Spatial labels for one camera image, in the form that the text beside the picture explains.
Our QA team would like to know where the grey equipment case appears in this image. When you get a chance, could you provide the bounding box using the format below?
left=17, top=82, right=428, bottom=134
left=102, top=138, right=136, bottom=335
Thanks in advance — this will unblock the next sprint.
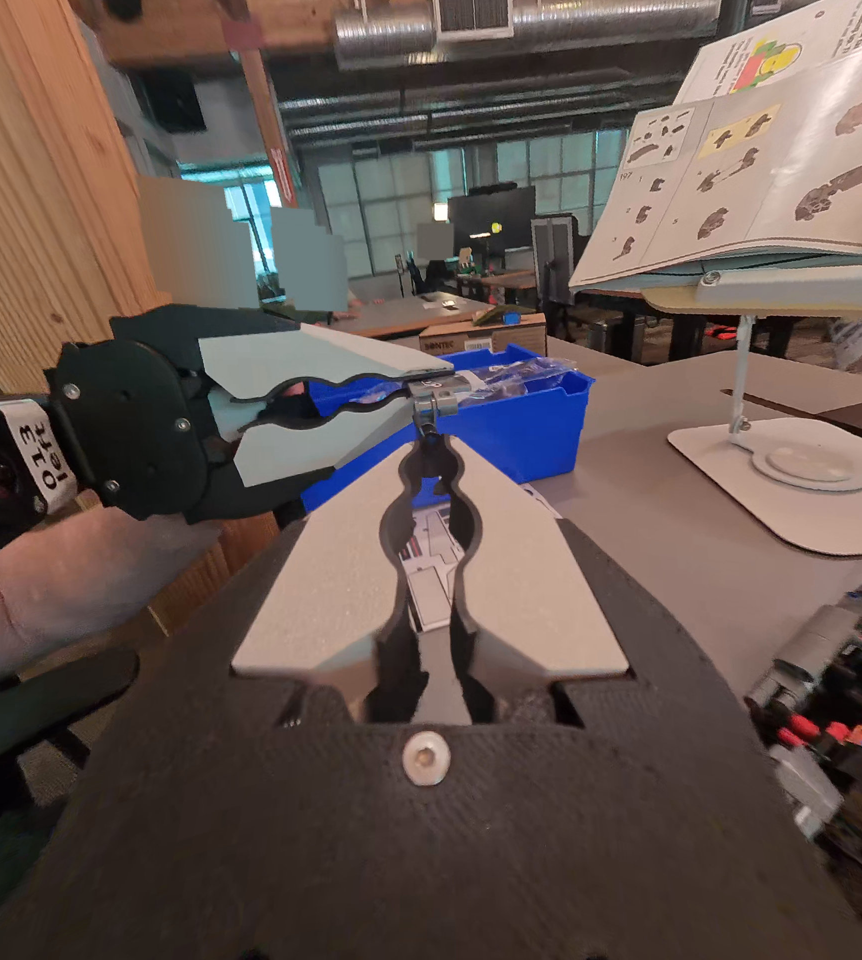
left=530, top=213, right=581, bottom=305

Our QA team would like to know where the person's left hand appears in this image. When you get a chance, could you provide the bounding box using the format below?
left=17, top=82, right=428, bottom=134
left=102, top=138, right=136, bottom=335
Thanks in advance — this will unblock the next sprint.
left=39, top=493, right=226, bottom=625

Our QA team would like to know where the grey toy brick panel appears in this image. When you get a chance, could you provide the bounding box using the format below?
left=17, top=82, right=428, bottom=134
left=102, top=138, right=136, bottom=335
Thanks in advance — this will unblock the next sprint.
left=407, top=373, right=471, bottom=423

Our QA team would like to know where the brown cardboard box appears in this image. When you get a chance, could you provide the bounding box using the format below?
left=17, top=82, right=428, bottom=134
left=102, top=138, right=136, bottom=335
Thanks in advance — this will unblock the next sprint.
left=418, top=311, right=550, bottom=357

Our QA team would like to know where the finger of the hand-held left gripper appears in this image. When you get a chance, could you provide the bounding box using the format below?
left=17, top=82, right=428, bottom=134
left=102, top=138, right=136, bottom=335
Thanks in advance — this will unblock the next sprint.
left=197, top=322, right=458, bottom=405
left=230, top=396, right=417, bottom=489

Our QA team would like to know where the grey toy brick car model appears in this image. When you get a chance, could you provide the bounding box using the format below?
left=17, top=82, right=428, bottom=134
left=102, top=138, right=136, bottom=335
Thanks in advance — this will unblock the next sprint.
left=744, top=577, right=862, bottom=871

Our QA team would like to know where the person's left forearm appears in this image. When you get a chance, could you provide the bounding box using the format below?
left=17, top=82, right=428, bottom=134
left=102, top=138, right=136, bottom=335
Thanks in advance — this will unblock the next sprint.
left=0, top=558, right=91, bottom=695

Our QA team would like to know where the white sticker sheet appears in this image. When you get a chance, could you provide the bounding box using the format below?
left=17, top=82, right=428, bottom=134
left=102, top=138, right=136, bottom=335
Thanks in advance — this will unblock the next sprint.
left=399, top=483, right=563, bottom=633

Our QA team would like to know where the wooden post with red bracket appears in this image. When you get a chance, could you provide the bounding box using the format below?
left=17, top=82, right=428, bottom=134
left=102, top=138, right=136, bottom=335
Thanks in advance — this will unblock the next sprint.
left=221, top=18, right=301, bottom=210

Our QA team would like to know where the blue plastic storage bin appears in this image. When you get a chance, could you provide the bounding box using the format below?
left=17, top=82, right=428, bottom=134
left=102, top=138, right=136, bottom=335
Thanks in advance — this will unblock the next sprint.
left=299, top=343, right=597, bottom=513

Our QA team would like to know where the clear plastic bags pile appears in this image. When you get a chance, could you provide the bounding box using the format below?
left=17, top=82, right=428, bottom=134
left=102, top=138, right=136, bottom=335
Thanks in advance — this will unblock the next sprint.
left=401, top=358, right=581, bottom=410

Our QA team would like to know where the black toy brick connector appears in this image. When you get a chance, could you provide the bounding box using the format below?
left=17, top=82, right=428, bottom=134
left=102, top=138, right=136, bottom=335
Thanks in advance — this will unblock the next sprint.
left=412, top=416, right=453, bottom=498

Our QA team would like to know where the black chair armrest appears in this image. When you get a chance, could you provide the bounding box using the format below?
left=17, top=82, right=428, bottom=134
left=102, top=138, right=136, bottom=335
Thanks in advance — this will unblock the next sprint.
left=0, top=648, right=141, bottom=826

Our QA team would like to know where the open instruction booklet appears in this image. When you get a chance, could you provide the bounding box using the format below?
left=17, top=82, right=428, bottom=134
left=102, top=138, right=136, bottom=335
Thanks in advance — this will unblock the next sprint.
left=568, top=0, right=862, bottom=292

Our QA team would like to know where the black computer monitor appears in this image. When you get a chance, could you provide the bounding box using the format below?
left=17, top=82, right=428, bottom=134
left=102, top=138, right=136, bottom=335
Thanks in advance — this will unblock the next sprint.
left=446, top=185, right=539, bottom=250

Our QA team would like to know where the light wooden pillar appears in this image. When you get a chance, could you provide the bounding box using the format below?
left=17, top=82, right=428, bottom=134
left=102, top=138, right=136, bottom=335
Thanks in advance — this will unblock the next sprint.
left=0, top=0, right=286, bottom=631

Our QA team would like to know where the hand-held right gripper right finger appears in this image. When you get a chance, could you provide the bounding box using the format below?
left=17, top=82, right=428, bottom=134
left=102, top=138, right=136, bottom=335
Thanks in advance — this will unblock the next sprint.
left=444, top=439, right=632, bottom=699

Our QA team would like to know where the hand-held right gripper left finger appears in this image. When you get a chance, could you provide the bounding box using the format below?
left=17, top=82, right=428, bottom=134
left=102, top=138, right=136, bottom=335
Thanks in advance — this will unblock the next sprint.
left=230, top=441, right=421, bottom=721

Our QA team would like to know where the white book stand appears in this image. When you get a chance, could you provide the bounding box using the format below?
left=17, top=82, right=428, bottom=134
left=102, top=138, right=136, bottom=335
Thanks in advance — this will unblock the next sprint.
left=641, top=258, right=862, bottom=558

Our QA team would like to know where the silver duct with vent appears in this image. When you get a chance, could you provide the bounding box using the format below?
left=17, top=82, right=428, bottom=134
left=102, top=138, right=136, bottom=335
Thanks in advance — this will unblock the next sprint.
left=332, top=0, right=725, bottom=57

